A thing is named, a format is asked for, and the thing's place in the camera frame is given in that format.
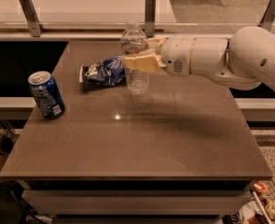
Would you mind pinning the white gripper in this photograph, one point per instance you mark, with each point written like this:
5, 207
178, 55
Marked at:
175, 56

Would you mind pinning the clear plastic water bottle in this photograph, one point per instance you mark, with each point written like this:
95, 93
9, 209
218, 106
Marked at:
132, 42

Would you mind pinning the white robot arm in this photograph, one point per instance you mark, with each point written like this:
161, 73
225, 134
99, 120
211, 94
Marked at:
242, 62

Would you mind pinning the blue pepsi can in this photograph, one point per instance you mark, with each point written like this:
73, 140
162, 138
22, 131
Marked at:
43, 87

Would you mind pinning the blue crumpled chip bag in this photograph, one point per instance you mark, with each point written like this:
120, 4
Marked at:
108, 72

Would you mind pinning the glass railing panel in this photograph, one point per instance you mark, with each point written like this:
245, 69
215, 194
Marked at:
200, 15

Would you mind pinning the middle metal railing bracket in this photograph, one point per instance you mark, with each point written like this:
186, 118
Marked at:
149, 17

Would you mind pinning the metal railing bracket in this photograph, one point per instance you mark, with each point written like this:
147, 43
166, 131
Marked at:
149, 17
268, 16
34, 26

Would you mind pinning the left metal railing bracket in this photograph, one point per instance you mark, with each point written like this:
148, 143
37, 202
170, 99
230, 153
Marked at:
34, 26

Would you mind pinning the right metal railing bracket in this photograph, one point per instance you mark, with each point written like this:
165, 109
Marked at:
268, 16

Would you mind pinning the wire basket with snacks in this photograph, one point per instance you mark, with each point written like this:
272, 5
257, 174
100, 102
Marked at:
261, 208

